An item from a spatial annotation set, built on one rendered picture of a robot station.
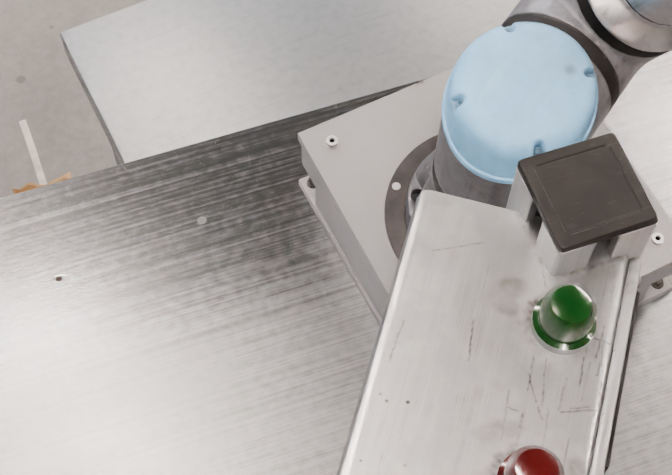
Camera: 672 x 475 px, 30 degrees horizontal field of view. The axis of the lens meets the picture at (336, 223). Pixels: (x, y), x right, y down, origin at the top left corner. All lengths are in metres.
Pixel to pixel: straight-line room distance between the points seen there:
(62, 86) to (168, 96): 1.07
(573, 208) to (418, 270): 0.07
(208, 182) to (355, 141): 0.18
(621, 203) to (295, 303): 0.74
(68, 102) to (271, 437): 1.33
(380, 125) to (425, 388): 0.73
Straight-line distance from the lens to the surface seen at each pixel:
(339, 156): 1.20
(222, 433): 1.18
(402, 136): 1.21
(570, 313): 0.50
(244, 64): 1.38
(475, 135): 0.97
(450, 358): 0.51
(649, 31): 1.03
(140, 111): 1.36
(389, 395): 0.50
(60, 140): 2.36
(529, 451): 0.48
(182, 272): 1.25
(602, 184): 0.53
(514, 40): 1.00
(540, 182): 0.52
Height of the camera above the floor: 1.94
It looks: 61 degrees down
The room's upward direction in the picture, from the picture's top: 2 degrees clockwise
